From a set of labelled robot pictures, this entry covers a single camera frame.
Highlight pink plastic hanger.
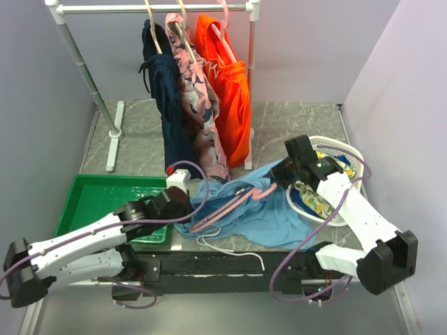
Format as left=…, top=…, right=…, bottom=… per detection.
left=190, top=182, right=277, bottom=233

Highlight light blue shorts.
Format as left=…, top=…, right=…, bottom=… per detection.
left=174, top=161, right=314, bottom=249

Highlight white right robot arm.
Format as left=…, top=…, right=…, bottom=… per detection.
left=268, top=135, right=418, bottom=295

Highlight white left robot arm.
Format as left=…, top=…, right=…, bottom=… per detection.
left=1, top=186, right=197, bottom=308

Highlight lemon print shorts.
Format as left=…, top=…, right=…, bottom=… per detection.
left=291, top=155, right=357, bottom=219

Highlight pink floral shorts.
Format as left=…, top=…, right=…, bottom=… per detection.
left=165, top=13, right=230, bottom=184

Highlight orange shorts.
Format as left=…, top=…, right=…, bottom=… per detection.
left=194, top=13, right=251, bottom=168

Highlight navy blue shorts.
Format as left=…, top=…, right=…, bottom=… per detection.
left=138, top=19, right=199, bottom=168

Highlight pink hanger with orange shorts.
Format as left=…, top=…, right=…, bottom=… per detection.
left=212, top=0, right=237, bottom=63

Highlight wooden hanger middle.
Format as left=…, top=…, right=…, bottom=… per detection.
left=176, top=0, right=202, bottom=64

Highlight wooden hanger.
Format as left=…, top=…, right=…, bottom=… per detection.
left=176, top=0, right=202, bottom=64
left=144, top=0, right=163, bottom=54

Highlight wooden hanger left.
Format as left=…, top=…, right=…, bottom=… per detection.
left=144, top=0, right=163, bottom=54

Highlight white plastic laundry basket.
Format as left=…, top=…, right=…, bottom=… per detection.
left=286, top=135, right=365, bottom=225

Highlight blue garment in basket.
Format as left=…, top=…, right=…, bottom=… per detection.
left=291, top=155, right=356, bottom=212

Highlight green plastic tray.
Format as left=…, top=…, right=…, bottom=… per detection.
left=54, top=174, right=166, bottom=237

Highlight white metal clothes rack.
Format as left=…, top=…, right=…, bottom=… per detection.
left=45, top=1, right=260, bottom=172

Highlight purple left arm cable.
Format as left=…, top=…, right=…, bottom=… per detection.
left=0, top=160, right=210, bottom=310

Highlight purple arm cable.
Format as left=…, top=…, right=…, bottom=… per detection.
left=0, top=160, right=210, bottom=310
left=269, top=145, right=373, bottom=304

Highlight white drawstring cord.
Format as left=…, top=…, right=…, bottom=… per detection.
left=196, top=226, right=265, bottom=272

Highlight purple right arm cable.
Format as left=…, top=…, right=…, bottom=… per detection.
left=269, top=145, right=373, bottom=304

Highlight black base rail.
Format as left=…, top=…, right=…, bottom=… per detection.
left=115, top=251, right=343, bottom=296

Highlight aluminium frame rail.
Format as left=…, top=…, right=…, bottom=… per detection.
left=19, top=254, right=420, bottom=335

